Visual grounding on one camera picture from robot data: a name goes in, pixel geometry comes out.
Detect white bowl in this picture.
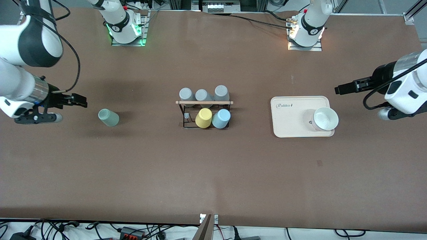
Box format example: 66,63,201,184
311,107,339,132

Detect grey cup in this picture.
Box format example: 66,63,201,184
195,89,214,102
214,85,230,101
179,87,195,101

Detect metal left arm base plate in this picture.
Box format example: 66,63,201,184
288,17,323,52

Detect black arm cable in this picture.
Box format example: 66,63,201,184
363,58,427,110
20,0,81,93

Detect light blue cup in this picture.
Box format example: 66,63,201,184
212,109,231,129

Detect yellow cup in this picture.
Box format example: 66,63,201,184
195,108,213,129

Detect white socket power strip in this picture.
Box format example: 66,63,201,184
202,0,241,14

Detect black box red connectors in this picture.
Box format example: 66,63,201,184
120,227,146,240

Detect black power adapter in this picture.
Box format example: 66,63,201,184
9,232,36,240

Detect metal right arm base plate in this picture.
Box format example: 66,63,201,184
111,10,148,47

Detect pale green cup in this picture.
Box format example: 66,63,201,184
98,109,120,127

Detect black looped cable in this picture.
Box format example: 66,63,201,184
335,229,366,238

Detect black table cable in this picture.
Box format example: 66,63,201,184
213,13,291,30

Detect black wire cup rack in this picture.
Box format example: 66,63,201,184
175,100,234,130

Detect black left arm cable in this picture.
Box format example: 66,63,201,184
363,58,427,110

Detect aluminium frame post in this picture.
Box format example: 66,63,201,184
168,0,200,10

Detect aluminium corner profile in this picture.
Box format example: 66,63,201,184
403,0,427,24

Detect beige plastic tray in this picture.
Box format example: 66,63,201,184
270,96,335,138

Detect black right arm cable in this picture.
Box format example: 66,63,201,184
20,0,81,93

